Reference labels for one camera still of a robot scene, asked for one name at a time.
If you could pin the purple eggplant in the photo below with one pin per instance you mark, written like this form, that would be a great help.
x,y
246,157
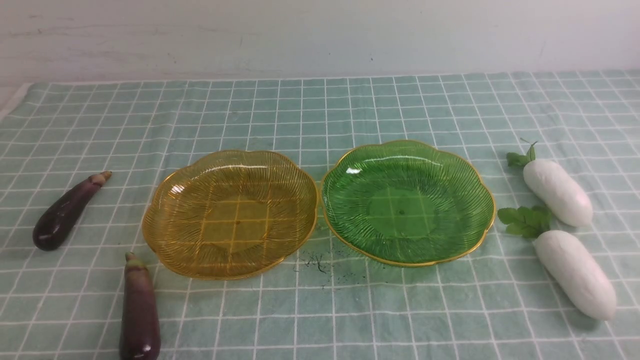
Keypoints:
x,y
58,221
140,335

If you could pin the green checkered tablecloth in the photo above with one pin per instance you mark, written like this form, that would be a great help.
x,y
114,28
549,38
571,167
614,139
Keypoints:
x,y
325,302

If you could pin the amber plastic plate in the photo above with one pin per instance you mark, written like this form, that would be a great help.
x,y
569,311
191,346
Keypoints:
x,y
231,215

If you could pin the green plastic plate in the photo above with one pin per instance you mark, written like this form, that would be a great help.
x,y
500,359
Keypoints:
x,y
407,204

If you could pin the white radish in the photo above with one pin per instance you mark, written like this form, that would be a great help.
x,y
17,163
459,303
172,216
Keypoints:
x,y
554,186
566,259

